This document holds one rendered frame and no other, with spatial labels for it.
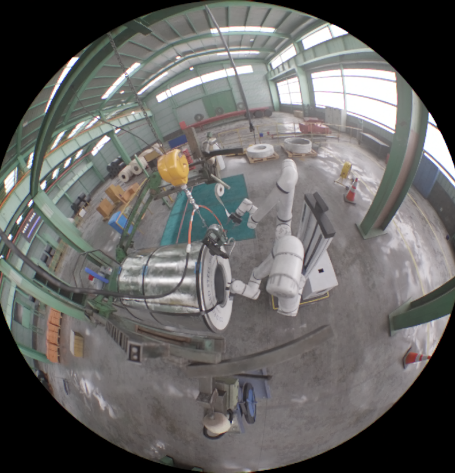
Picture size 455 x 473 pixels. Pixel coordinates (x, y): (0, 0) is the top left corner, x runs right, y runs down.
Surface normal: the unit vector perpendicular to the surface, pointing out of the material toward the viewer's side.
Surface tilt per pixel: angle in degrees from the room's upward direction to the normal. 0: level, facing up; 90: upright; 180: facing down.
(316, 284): 0
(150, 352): 90
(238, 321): 0
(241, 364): 3
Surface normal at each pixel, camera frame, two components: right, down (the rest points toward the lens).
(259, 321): -0.26, -0.58
